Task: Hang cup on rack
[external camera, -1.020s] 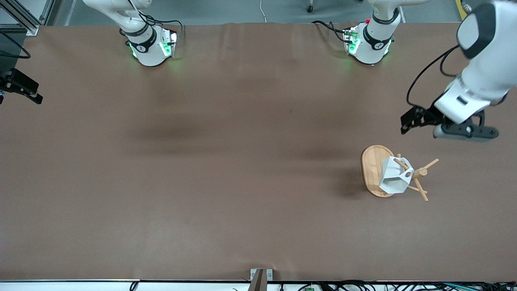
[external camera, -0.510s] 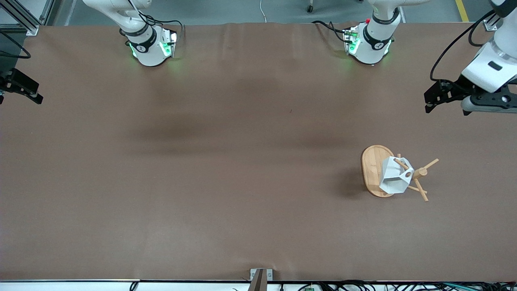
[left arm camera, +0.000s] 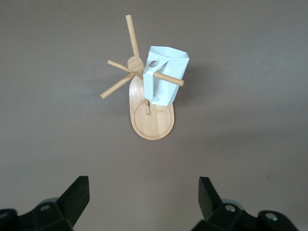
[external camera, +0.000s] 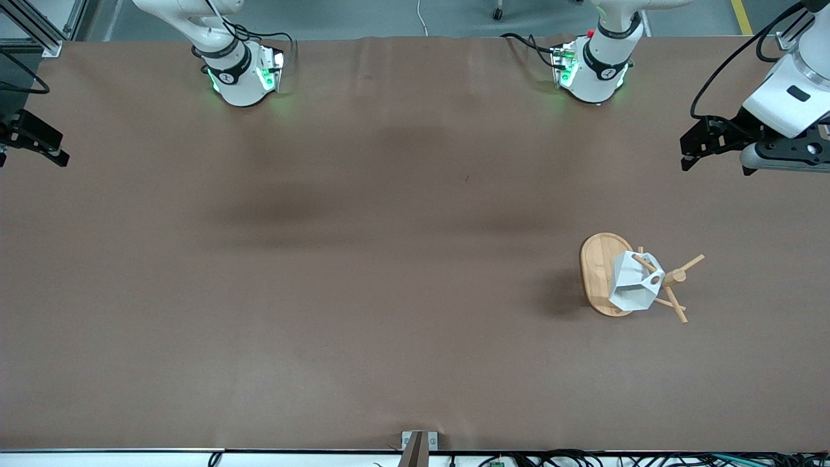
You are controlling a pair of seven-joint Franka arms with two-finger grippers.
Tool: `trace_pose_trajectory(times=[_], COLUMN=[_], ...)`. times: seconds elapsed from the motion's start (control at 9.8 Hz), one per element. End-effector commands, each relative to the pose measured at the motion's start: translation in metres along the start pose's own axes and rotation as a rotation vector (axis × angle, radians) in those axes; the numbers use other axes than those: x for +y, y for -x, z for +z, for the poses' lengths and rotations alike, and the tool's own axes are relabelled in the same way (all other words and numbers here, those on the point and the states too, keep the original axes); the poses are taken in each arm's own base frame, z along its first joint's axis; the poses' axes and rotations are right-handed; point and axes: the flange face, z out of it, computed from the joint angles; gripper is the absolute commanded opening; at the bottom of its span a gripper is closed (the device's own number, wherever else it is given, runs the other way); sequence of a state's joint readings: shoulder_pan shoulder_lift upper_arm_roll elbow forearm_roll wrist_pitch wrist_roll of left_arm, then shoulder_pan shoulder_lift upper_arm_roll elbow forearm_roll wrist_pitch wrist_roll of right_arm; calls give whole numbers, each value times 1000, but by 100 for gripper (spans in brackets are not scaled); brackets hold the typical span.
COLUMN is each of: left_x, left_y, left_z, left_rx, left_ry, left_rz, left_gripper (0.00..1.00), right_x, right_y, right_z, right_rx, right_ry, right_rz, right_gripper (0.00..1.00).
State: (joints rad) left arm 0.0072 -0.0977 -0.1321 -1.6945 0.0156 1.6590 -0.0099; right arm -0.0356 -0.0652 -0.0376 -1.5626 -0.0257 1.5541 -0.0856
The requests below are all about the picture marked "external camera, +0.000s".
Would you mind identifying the black arm wrist cable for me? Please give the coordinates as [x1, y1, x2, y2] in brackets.
[689, 0, 812, 121]
[0, 49, 50, 95]

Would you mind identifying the white faceted cup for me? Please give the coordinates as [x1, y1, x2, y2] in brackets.
[610, 251, 667, 312]

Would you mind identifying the wooden cup rack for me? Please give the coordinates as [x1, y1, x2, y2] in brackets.
[579, 232, 706, 324]

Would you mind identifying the grey metal mount bracket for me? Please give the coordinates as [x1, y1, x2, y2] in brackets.
[399, 430, 439, 467]

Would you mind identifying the aluminium frame extrusion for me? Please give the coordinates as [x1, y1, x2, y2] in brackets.
[0, 0, 64, 58]
[776, 13, 812, 51]

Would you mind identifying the black right arm wrist cable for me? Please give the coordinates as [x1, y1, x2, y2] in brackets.
[0, 49, 50, 95]

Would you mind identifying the black arm base cable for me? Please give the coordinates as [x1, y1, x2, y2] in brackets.
[230, 26, 297, 49]
[501, 31, 565, 71]

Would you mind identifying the black left arm wrist cable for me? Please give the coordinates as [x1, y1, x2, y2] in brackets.
[689, 0, 812, 121]

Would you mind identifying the brown table cover sheet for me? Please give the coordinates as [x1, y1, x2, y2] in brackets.
[0, 36, 830, 453]

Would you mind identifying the black right arm base cable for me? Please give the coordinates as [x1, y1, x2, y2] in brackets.
[230, 26, 297, 49]

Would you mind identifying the black left arm base cable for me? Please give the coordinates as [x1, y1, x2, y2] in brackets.
[501, 31, 565, 71]

